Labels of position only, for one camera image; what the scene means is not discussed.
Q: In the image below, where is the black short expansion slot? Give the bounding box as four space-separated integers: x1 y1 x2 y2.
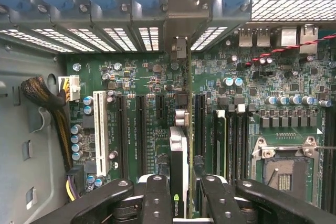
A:
156 94 166 120

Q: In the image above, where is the red black twisted wire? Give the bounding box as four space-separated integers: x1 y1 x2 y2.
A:
245 34 336 67

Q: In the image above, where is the white expansion slot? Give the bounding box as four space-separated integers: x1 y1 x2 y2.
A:
93 90 110 177

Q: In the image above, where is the open PC case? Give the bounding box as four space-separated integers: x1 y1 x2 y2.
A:
0 0 336 224

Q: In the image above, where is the white power connector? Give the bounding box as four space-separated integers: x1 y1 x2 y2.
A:
58 76 81 102

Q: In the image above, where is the yellow purple wire bundle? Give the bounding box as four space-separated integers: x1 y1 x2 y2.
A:
66 174 79 202

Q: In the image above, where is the CPU socket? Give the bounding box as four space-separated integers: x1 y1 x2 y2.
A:
251 136 322 204

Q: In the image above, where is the black long expansion slot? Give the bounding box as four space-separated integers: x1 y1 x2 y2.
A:
195 94 207 157
117 95 129 179
135 94 148 176

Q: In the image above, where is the installed RAM stick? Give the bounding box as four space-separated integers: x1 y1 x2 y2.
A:
214 109 228 178

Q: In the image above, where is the braided black power cable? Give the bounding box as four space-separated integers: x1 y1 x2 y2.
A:
20 76 74 172

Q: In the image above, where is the green motherboard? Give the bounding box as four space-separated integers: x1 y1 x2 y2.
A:
64 27 336 214

